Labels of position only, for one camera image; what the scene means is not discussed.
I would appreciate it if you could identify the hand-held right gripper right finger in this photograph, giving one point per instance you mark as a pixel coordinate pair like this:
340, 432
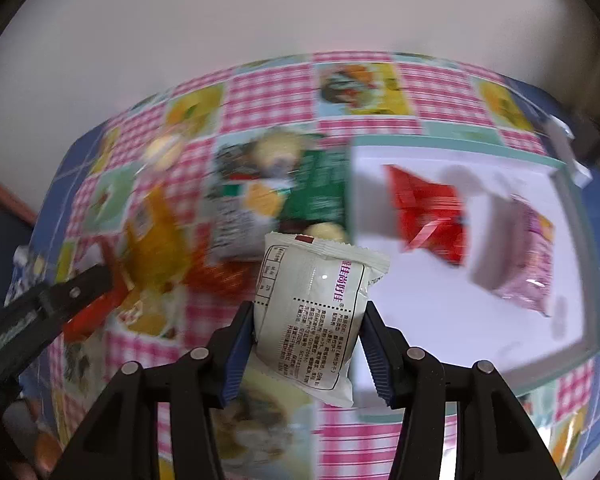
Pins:
380, 360

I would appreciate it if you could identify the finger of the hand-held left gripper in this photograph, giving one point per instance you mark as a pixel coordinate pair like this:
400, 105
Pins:
80, 290

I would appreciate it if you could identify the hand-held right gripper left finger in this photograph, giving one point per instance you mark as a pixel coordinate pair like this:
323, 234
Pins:
235, 355

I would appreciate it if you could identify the red-orange snack packet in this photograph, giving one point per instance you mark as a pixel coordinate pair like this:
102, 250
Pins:
92, 317

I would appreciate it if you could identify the white tray with teal rim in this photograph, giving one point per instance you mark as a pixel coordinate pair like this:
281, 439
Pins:
430, 310

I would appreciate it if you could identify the green snack packet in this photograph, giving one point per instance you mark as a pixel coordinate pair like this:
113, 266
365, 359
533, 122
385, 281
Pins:
320, 185

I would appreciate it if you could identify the blue and white packet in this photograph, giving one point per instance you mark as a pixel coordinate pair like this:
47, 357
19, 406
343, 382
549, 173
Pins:
25, 270

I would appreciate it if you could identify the clear yellow biscuit packet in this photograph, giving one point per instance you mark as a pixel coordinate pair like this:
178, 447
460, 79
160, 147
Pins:
145, 317

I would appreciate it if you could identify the orange patterned snack packet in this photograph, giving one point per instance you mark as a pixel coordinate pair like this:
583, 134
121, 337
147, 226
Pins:
220, 277

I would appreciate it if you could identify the yellow snack packet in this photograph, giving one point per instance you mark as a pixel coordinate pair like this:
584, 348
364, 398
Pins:
150, 240

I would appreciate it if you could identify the grey and white snack packet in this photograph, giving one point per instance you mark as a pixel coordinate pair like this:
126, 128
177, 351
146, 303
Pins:
230, 220

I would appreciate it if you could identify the red snack packet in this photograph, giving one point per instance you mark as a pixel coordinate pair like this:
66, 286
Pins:
420, 205

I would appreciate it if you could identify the clear round cake packet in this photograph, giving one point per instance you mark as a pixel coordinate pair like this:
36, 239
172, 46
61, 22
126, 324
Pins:
162, 150

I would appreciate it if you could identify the pink snack packet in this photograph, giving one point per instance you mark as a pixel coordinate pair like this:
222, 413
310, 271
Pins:
525, 260

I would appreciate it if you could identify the clear green-trimmed cake packet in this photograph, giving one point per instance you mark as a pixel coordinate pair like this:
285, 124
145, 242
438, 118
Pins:
275, 152

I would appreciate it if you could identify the pink checked tablecloth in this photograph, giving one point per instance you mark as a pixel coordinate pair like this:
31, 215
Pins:
270, 100

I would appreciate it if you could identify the white plastic box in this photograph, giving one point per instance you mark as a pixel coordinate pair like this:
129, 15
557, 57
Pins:
565, 145

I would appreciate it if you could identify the brown wooden frame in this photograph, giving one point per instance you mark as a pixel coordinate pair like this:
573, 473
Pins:
5, 195

